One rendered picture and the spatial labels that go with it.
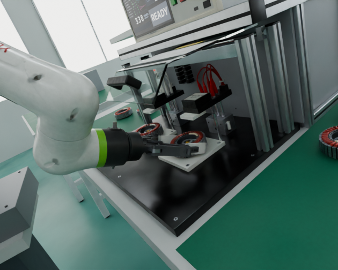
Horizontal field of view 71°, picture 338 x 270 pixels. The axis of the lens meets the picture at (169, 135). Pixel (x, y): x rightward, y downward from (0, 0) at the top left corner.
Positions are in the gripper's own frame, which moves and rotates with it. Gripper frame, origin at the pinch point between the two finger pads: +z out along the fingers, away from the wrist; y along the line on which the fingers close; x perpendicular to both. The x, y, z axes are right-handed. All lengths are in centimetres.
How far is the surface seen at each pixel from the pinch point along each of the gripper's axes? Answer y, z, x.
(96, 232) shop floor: 107, 7, 86
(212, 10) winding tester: -9.3, -3.0, -34.4
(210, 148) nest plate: -5.8, 3.9, 0.4
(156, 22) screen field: 15.3, -4.4, -37.0
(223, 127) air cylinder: -3.3, 11.1, -5.4
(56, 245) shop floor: 124, -17, 99
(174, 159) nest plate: -0.2, -4.3, 4.6
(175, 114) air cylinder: 21.1, 10.0, -7.2
